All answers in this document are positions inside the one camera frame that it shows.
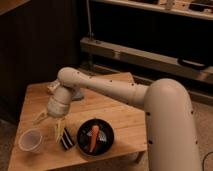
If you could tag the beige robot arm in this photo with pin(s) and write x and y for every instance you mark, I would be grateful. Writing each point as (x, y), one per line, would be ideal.
(170, 126)

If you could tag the blue grey sponge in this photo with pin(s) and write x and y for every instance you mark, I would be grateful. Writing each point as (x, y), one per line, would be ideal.
(78, 95)

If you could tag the wooden table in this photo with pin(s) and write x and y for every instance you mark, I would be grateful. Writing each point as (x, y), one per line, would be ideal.
(127, 122)

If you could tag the metal shelf rack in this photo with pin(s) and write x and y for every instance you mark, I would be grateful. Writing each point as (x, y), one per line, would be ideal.
(148, 40)

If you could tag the beige cylindrical gripper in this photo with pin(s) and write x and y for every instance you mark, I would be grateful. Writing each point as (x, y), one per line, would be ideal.
(57, 107)

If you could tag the orange carrot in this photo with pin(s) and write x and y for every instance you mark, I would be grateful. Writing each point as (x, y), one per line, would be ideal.
(95, 132)

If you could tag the small clear bottle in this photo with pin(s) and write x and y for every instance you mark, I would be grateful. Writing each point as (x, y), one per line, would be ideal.
(52, 87)

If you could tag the black handle on shelf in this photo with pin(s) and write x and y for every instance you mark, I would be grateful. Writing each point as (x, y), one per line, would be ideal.
(193, 65)

